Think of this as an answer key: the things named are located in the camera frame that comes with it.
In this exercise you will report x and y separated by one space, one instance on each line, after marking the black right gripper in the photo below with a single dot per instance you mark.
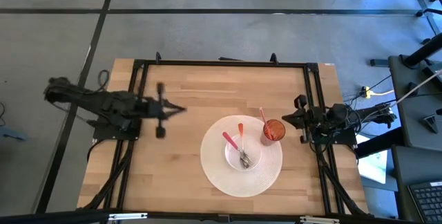
312 118

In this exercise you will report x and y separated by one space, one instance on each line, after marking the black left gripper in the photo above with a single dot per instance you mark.
152 108

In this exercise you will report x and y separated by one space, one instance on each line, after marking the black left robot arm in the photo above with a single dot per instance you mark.
103 104

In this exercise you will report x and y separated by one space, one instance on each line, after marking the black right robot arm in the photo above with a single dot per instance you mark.
359 115

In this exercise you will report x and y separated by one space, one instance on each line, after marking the orange translucent plastic cup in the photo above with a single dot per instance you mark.
278 130

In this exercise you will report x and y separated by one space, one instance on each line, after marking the white round bowl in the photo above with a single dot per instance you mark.
233 158

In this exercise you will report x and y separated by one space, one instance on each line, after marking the yellow power strip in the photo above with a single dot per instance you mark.
366 92

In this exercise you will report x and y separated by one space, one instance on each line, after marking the white round woven placemat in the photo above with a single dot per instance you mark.
221 180

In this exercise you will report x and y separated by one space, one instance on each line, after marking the grey desk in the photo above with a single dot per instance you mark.
414 113

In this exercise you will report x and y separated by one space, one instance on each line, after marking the black keyboard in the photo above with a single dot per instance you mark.
428 201

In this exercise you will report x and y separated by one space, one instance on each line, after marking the black aluminium table frame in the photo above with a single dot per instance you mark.
224 63

